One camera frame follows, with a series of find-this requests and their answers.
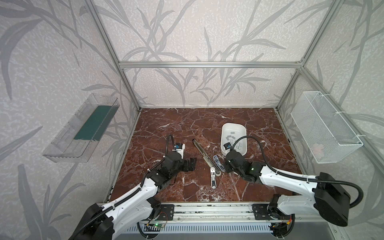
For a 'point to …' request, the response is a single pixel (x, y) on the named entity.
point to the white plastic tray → (240, 130)
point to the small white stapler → (213, 181)
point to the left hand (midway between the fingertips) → (191, 153)
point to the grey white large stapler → (208, 159)
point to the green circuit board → (159, 225)
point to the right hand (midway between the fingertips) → (224, 154)
